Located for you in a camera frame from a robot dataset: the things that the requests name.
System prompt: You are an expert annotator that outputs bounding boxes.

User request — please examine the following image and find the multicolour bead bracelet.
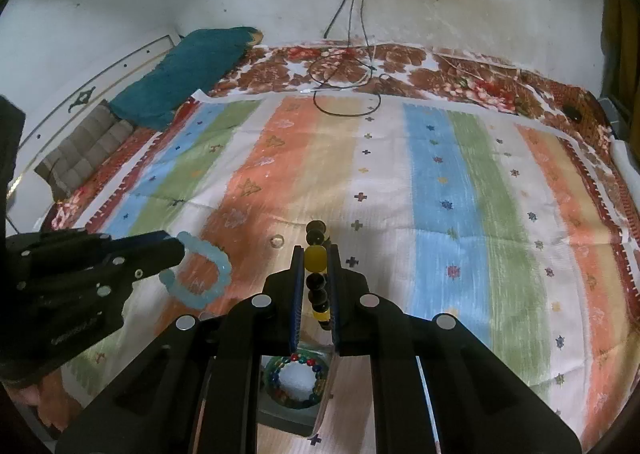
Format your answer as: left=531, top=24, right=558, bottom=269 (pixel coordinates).
left=272, top=354, right=326, bottom=407

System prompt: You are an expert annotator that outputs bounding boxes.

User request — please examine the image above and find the black and yellow bead bracelet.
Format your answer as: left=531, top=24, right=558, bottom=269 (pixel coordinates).
left=305, top=220, right=333, bottom=332

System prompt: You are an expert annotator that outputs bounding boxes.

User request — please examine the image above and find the light blue bead bracelet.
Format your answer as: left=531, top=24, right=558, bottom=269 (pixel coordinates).
left=159, top=231, right=233, bottom=310

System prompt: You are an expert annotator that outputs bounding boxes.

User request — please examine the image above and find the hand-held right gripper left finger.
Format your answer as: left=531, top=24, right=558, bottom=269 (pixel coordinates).
left=55, top=245, right=307, bottom=454

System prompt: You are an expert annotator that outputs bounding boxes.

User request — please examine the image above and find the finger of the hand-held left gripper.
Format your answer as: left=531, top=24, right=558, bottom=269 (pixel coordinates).
left=87, top=230, right=171, bottom=253
left=112, top=236, right=186, bottom=285

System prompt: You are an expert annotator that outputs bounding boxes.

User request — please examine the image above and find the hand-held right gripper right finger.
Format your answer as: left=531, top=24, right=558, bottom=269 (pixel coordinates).
left=327, top=244, right=583, bottom=454

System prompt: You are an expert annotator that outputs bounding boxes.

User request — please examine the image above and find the brown quilted cushion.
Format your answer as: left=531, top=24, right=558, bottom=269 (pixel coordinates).
left=35, top=101, right=136, bottom=200

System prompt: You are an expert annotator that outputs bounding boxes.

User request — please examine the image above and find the metal tin box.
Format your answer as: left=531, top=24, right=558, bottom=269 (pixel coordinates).
left=257, top=341, right=336, bottom=437

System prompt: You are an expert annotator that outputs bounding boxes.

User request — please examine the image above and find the yellow curtain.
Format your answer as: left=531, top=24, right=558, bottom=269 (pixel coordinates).
left=602, top=0, right=640, bottom=105

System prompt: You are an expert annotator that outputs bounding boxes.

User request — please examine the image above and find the white bolster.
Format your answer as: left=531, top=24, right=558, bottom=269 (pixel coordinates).
left=612, top=141, right=640, bottom=205

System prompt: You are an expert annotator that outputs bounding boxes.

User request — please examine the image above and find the teal blanket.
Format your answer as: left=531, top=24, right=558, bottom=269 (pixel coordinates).
left=107, top=26, right=263, bottom=131

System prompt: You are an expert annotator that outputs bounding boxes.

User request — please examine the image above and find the green jade bangle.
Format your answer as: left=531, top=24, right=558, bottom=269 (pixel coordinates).
left=262, top=355, right=331, bottom=410

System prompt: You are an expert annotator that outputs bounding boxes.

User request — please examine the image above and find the white headboard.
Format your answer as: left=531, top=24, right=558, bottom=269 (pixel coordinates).
left=5, top=33, right=183, bottom=235

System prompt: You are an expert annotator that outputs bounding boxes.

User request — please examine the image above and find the grey box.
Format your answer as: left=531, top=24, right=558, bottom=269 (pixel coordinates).
left=597, top=96, right=623, bottom=141

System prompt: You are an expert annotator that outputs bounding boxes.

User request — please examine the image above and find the striped woven mat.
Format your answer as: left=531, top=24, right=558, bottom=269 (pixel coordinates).
left=75, top=89, right=633, bottom=450

